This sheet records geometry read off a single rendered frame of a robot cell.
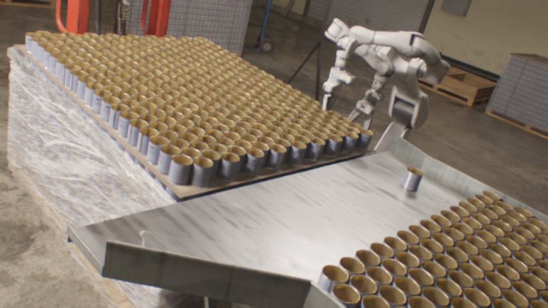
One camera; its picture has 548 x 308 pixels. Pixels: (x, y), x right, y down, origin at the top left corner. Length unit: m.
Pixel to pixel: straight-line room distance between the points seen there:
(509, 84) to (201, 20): 4.93
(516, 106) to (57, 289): 7.40
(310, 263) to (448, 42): 9.84
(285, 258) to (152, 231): 0.38
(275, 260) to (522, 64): 7.63
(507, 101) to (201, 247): 7.77
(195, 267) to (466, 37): 10.01
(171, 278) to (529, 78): 7.88
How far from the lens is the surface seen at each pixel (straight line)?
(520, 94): 8.75
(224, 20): 7.46
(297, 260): 1.42
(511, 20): 10.62
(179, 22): 7.00
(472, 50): 10.85
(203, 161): 1.69
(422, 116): 3.09
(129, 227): 1.42
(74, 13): 2.97
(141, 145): 1.79
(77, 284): 2.89
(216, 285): 1.22
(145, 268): 1.22
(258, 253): 1.40
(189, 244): 1.38
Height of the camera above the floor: 1.88
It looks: 23 degrees down
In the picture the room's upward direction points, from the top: 14 degrees clockwise
